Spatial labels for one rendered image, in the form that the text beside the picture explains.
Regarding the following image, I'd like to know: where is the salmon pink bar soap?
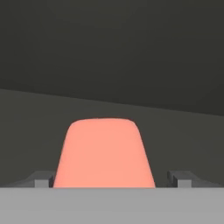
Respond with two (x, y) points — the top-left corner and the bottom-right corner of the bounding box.
(52, 117), (157, 189)

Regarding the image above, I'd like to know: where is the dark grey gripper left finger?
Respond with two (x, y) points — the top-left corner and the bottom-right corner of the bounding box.
(3, 170), (56, 189)

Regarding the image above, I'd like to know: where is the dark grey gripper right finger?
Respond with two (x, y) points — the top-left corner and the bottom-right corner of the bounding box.
(166, 170), (223, 189)

